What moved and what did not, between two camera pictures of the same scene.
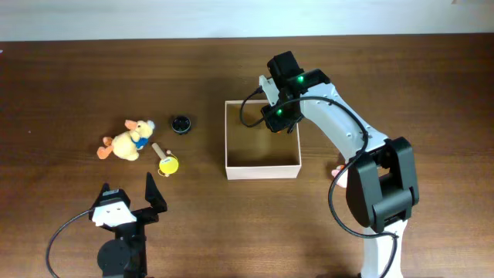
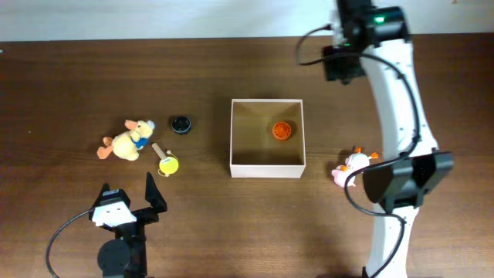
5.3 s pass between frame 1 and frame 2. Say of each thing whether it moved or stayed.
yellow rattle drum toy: stayed
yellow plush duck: stayed
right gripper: moved
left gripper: stayed
